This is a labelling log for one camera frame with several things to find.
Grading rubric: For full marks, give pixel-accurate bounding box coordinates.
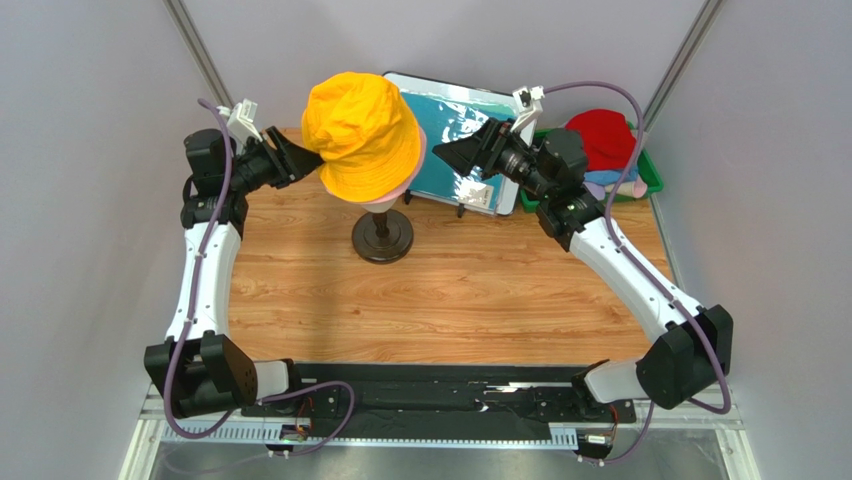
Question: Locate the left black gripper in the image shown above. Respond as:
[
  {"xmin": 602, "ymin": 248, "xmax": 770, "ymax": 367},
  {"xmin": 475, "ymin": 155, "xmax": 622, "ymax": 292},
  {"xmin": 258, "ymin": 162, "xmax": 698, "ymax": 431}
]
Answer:
[{"xmin": 228, "ymin": 127, "xmax": 328, "ymax": 196}]

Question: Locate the pink bucket hat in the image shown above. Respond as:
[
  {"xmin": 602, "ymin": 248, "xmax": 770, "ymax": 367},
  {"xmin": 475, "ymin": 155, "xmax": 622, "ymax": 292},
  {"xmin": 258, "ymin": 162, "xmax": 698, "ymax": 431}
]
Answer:
[{"xmin": 318, "ymin": 125, "xmax": 426, "ymax": 205}]

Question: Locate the yellow bucket hat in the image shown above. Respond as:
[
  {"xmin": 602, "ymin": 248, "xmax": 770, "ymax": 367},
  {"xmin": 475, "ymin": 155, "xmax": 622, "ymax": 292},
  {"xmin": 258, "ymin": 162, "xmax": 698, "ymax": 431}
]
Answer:
[{"xmin": 300, "ymin": 71, "xmax": 423, "ymax": 204}]

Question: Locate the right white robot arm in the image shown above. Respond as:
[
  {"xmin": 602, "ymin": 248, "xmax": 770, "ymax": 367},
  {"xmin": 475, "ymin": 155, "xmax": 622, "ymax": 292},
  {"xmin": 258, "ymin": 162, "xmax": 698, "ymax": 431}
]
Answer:
[{"xmin": 432, "ymin": 118, "xmax": 734, "ymax": 410}]

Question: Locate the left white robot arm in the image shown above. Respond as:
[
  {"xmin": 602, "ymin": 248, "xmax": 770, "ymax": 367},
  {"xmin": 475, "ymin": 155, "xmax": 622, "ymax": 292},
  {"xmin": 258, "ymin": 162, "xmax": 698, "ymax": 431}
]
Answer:
[{"xmin": 144, "ymin": 128, "xmax": 322, "ymax": 419}]

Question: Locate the white tablet board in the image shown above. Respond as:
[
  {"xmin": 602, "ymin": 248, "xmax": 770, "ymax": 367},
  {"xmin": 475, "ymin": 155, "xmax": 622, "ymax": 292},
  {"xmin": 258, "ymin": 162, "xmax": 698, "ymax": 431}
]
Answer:
[{"xmin": 382, "ymin": 71, "xmax": 541, "ymax": 217}]

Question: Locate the cream mannequin head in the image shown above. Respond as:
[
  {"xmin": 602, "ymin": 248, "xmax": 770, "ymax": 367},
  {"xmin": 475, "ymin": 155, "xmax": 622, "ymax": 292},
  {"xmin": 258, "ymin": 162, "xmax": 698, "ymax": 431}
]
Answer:
[{"xmin": 360, "ymin": 197, "xmax": 398, "ymax": 214}]

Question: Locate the dark round stand base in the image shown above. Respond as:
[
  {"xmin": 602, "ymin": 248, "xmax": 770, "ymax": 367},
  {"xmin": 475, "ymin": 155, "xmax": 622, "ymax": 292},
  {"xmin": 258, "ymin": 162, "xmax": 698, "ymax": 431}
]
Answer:
[{"xmin": 351, "ymin": 209, "xmax": 414, "ymax": 264}]

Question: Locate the lavender hat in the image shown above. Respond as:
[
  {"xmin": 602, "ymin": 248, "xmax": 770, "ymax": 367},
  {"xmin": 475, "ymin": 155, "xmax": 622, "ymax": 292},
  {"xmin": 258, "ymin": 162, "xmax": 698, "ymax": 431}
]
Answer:
[{"xmin": 584, "ymin": 182, "xmax": 608, "ymax": 201}]

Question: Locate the red hat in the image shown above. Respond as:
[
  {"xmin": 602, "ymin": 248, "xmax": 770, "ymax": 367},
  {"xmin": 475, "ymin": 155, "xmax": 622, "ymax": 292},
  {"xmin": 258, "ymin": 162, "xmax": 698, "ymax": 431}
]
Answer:
[{"xmin": 564, "ymin": 109, "xmax": 636, "ymax": 171}]

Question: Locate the pink beige hat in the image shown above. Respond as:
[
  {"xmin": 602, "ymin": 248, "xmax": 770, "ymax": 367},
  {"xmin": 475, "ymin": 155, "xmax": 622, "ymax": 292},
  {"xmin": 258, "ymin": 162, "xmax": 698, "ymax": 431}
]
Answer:
[{"xmin": 604, "ymin": 176, "xmax": 648, "ymax": 199}]

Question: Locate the green plastic bin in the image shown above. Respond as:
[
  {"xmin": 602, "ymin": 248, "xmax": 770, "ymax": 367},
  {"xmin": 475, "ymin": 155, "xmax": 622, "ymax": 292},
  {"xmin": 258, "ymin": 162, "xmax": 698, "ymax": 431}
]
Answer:
[{"xmin": 518, "ymin": 129, "xmax": 664, "ymax": 213}]

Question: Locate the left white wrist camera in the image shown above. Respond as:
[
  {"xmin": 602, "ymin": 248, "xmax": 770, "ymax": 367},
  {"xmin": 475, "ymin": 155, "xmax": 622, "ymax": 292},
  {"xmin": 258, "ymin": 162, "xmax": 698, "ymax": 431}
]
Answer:
[{"xmin": 216, "ymin": 99, "xmax": 263, "ymax": 145}]

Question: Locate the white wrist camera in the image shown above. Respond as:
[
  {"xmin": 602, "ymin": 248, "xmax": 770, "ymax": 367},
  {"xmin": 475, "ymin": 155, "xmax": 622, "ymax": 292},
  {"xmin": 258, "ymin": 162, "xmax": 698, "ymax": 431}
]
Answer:
[
  {"xmin": 216, "ymin": 99, "xmax": 263, "ymax": 145},
  {"xmin": 511, "ymin": 86, "xmax": 545, "ymax": 134}
]

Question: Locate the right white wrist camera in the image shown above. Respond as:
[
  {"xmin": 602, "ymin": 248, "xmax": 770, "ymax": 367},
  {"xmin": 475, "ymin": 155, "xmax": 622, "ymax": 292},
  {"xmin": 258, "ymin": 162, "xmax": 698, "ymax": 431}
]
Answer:
[{"xmin": 511, "ymin": 86, "xmax": 545, "ymax": 134}]

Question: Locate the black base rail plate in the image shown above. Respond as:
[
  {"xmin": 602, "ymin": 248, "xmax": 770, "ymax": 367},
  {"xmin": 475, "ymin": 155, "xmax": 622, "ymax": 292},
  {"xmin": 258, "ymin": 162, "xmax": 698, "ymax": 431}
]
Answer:
[{"xmin": 242, "ymin": 363, "xmax": 637, "ymax": 441}]

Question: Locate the aluminium frame rail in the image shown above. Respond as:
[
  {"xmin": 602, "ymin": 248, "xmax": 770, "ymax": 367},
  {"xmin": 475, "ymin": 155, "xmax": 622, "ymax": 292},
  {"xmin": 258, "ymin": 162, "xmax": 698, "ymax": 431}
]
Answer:
[{"xmin": 119, "ymin": 375, "xmax": 763, "ymax": 480}]

